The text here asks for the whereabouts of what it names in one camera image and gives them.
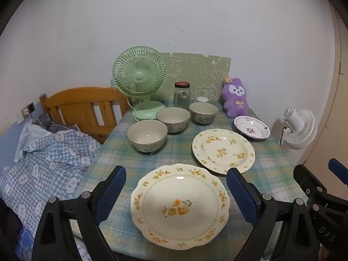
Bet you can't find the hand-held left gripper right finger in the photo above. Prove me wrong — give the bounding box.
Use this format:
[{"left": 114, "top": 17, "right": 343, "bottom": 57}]
[{"left": 226, "top": 168, "right": 321, "bottom": 261}]

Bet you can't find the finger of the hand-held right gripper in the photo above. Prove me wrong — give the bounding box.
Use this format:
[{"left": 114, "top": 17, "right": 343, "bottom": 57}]
[
  {"left": 294, "top": 164, "right": 327, "bottom": 204},
  {"left": 328, "top": 158, "right": 348, "bottom": 190}
]

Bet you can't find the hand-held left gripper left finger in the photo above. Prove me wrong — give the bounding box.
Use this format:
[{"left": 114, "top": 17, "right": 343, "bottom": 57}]
[{"left": 31, "top": 165, "right": 127, "bottom": 261}]

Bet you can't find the round yellow floral plate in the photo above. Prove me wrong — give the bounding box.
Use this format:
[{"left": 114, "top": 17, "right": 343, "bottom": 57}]
[{"left": 192, "top": 128, "right": 255, "bottom": 175}]

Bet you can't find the scalloped yellow floral plate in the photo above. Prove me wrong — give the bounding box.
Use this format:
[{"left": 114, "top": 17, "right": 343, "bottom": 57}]
[{"left": 130, "top": 163, "right": 231, "bottom": 251}]

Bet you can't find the beige floral ceramic bowl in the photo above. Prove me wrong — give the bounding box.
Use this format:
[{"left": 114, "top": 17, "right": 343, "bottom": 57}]
[
  {"left": 127, "top": 120, "right": 168, "bottom": 153},
  {"left": 189, "top": 102, "right": 219, "bottom": 125},
  {"left": 156, "top": 107, "right": 191, "bottom": 134}
]

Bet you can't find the small red-rimmed plate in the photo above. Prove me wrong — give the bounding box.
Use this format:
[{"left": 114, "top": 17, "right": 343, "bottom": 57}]
[{"left": 233, "top": 115, "right": 271, "bottom": 140}]

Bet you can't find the white clip fan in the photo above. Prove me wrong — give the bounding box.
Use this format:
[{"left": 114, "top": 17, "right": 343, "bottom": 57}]
[{"left": 279, "top": 108, "right": 318, "bottom": 150}]

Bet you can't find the plaid tablecloth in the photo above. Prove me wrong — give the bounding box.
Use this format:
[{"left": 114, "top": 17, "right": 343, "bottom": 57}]
[{"left": 69, "top": 106, "right": 308, "bottom": 261}]

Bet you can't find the blue checked bear blanket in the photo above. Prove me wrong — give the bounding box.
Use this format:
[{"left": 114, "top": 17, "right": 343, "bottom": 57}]
[{"left": 0, "top": 122, "right": 102, "bottom": 261}]

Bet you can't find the purple plush toy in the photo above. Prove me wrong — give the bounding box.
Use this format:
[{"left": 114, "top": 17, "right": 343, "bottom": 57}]
[{"left": 221, "top": 77, "right": 254, "bottom": 118}]

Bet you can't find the grey plaid pillow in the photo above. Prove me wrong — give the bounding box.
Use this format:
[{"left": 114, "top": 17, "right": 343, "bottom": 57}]
[{"left": 37, "top": 113, "right": 80, "bottom": 132}]

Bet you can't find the blue bed sheet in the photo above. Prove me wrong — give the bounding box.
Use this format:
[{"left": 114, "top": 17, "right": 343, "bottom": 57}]
[{"left": 16, "top": 227, "right": 37, "bottom": 261}]

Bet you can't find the wooden headboard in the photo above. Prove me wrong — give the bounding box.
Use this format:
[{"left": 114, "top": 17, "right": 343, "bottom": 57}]
[{"left": 40, "top": 87, "right": 130, "bottom": 144}]

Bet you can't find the dark cloth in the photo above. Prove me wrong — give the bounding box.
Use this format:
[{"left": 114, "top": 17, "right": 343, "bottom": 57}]
[{"left": 0, "top": 198, "right": 22, "bottom": 261}]

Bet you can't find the glass jar with dark lid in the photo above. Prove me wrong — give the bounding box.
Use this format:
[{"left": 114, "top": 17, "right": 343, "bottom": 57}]
[{"left": 174, "top": 82, "right": 191, "bottom": 110}]

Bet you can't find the green desk fan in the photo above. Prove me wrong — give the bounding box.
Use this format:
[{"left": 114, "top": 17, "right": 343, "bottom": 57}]
[{"left": 112, "top": 46, "right": 167, "bottom": 120}]

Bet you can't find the green printed mat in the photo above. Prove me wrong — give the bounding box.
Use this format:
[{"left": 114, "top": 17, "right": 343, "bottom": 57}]
[{"left": 159, "top": 52, "right": 231, "bottom": 108}]

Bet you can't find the wall socket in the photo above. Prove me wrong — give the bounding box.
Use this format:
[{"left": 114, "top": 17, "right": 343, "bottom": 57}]
[{"left": 21, "top": 102, "right": 36, "bottom": 120}]

